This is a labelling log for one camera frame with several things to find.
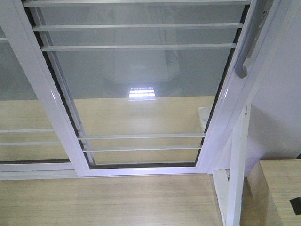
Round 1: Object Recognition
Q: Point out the white framed sliding glass door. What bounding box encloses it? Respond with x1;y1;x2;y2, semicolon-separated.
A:
0;0;281;180

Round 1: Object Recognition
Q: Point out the grey metal door handle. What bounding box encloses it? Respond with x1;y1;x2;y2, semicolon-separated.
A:
234;0;268;79

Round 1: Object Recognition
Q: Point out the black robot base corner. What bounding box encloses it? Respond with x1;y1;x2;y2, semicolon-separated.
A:
290;197;301;215

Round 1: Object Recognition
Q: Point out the white fixed glass door panel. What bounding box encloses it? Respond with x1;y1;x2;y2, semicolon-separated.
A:
0;31;86;179

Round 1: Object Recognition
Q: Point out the light wooden base platform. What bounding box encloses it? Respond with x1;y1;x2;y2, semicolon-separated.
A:
0;96;222;226

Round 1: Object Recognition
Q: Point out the white triangular support brace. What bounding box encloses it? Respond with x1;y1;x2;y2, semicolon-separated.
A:
196;98;251;226

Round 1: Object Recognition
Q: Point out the light wooden box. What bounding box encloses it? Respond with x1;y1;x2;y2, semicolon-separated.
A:
247;160;301;226

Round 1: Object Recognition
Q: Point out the white wall panel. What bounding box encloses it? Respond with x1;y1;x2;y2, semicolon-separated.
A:
245;0;301;175

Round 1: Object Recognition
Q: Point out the white door frame post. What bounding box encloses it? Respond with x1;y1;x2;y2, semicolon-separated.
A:
206;0;297;175

